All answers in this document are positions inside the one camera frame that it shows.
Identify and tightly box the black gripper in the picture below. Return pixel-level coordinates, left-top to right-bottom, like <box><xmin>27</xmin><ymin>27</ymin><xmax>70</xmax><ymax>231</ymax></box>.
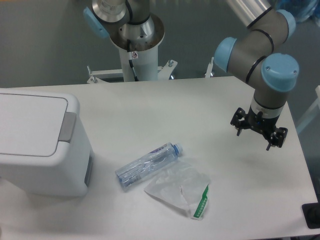
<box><xmin>230</xmin><ymin>104</ymin><xmax>288</xmax><ymax>151</ymax></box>

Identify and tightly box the white push-lid trash can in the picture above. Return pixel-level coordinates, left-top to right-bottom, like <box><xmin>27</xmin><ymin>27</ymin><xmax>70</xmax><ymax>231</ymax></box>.
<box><xmin>0</xmin><ymin>88</ymin><xmax>94</xmax><ymax>197</ymax></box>

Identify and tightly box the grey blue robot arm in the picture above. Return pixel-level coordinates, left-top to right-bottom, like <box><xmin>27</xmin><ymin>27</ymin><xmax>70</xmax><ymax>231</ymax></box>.
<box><xmin>83</xmin><ymin>0</ymin><xmax>299</xmax><ymax>148</ymax></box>

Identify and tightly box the clear plastic bag green label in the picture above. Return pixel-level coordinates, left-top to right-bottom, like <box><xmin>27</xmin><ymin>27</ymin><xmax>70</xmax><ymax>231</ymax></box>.
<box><xmin>144</xmin><ymin>160</ymin><xmax>210</xmax><ymax>221</ymax></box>

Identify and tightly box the black device at table edge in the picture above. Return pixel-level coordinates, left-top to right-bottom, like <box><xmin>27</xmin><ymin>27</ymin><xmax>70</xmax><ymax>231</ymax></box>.
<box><xmin>301</xmin><ymin>202</ymin><xmax>320</xmax><ymax>229</ymax></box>

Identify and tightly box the blue plastic bag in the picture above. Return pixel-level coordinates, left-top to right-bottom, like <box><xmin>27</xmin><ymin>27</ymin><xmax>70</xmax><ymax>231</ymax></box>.
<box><xmin>273</xmin><ymin>0</ymin><xmax>320</xmax><ymax>23</ymax></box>

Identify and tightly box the clear plastic water bottle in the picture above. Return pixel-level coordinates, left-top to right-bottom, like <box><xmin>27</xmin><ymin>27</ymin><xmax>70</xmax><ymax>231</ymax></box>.
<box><xmin>115</xmin><ymin>142</ymin><xmax>183</xmax><ymax>192</ymax></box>

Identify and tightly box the white frame at right edge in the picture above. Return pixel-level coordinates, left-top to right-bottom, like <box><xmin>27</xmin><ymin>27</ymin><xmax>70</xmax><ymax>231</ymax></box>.
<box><xmin>296</xmin><ymin>85</ymin><xmax>320</xmax><ymax>134</ymax></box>

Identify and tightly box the white metal base frame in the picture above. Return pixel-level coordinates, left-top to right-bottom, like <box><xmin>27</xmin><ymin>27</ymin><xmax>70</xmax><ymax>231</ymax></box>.
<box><xmin>86</xmin><ymin>57</ymin><xmax>215</xmax><ymax>84</ymax></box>

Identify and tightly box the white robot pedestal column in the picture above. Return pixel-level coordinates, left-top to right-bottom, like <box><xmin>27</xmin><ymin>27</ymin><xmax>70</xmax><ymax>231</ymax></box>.
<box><xmin>108</xmin><ymin>12</ymin><xmax>166</xmax><ymax>82</ymax></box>

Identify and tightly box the black cable on pedestal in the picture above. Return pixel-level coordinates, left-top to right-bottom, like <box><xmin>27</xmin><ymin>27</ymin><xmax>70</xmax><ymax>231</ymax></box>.
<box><xmin>126</xmin><ymin>38</ymin><xmax>140</xmax><ymax>82</ymax></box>

